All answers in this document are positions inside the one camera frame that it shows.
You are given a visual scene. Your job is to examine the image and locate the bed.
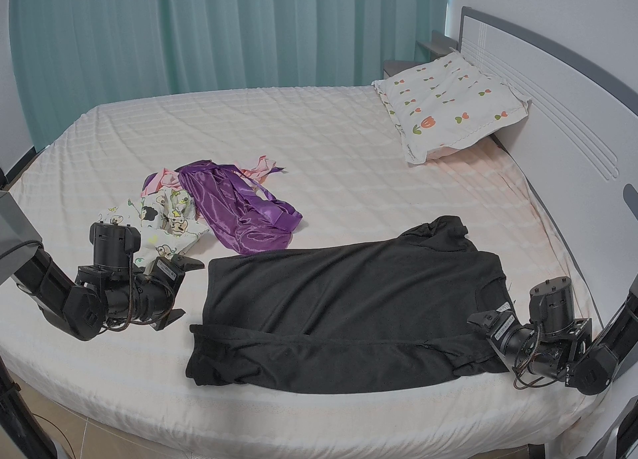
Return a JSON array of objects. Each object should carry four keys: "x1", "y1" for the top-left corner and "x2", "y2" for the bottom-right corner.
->
[{"x1": 0, "y1": 6, "x2": 638, "y2": 453}]

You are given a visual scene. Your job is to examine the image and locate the white printed pyjama top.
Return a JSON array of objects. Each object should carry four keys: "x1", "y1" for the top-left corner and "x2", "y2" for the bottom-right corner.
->
[{"x1": 97, "y1": 189, "x2": 210, "y2": 269}]

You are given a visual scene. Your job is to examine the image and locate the black T-shirt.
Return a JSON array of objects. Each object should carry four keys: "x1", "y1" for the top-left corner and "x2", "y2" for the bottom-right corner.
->
[{"x1": 185, "y1": 215, "x2": 514, "y2": 395}]

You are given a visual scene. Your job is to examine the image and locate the purple satin garment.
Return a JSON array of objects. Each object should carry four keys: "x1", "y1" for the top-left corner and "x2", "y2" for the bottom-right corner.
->
[{"x1": 178, "y1": 160, "x2": 304, "y2": 256}]

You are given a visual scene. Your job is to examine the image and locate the pink garment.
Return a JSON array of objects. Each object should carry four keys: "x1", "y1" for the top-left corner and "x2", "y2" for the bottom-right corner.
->
[{"x1": 141, "y1": 154, "x2": 286, "y2": 199}]

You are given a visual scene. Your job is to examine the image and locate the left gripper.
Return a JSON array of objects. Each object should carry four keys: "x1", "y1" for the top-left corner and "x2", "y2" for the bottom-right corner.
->
[{"x1": 132, "y1": 256, "x2": 205, "y2": 333}]

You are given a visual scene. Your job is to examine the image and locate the white printed pillow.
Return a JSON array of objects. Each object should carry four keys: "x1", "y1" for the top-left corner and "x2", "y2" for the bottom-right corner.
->
[{"x1": 373, "y1": 52, "x2": 532, "y2": 165}]

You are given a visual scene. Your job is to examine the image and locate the grey bedside table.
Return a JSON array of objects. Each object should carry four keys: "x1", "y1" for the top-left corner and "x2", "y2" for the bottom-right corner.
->
[{"x1": 383, "y1": 31, "x2": 462, "y2": 80}]

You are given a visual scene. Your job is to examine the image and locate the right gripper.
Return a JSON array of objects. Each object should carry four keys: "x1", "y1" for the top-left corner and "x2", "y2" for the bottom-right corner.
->
[{"x1": 467, "y1": 311, "x2": 542, "y2": 373}]

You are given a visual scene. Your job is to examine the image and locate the black cable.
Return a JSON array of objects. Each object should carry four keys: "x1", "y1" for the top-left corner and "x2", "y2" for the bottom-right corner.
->
[{"x1": 511, "y1": 347, "x2": 569, "y2": 391}]

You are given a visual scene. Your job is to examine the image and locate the blue-green curtain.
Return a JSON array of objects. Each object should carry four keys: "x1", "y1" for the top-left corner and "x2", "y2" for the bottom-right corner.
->
[{"x1": 10, "y1": 0, "x2": 450, "y2": 154}]

